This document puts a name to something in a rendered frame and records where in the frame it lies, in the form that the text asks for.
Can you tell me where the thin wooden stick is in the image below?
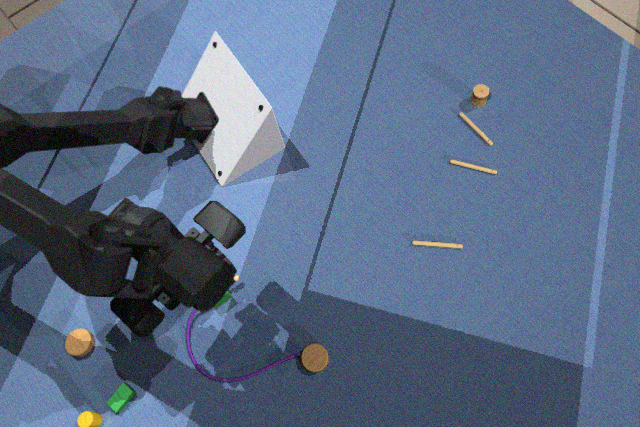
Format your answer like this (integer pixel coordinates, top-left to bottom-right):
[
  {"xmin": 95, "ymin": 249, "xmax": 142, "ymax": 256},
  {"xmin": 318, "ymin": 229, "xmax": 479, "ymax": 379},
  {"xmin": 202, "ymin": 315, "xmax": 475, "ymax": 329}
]
[
  {"xmin": 449, "ymin": 159, "xmax": 498, "ymax": 175},
  {"xmin": 460, "ymin": 113, "xmax": 493, "ymax": 146},
  {"xmin": 412, "ymin": 240, "xmax": 464, "ymax": 248}
]

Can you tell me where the short tan wooden cylinder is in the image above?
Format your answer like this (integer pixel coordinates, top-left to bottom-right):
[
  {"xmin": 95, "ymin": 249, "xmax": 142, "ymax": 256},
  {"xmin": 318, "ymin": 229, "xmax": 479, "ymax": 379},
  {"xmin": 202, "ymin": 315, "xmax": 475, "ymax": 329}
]
[{"xmin": 471, "ymin": 84, "xmax": 489, "ymax": 108}]

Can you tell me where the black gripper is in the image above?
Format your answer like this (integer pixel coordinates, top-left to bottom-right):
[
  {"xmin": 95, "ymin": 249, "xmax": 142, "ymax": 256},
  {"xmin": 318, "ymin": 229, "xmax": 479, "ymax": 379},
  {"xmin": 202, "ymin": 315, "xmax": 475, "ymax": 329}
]
[{"xmin": 110, "ymin": 201, "xmax": 246, "ymax": 337}]

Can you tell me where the yellow cylinder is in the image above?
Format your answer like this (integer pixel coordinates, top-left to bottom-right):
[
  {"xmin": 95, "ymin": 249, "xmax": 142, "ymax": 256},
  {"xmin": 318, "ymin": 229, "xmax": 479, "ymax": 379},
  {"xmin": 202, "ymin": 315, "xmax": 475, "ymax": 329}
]
[{"xmin": 77, "ymin": 412, "xmax": 102, "ymax": 427}]

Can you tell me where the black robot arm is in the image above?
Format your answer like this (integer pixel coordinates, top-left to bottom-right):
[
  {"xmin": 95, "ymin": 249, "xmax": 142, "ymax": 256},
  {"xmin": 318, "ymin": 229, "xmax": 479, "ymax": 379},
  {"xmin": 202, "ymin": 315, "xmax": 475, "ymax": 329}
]
[{"xmin": 0, "ymin": 86, "xmax": 237, "ymax": 311}]

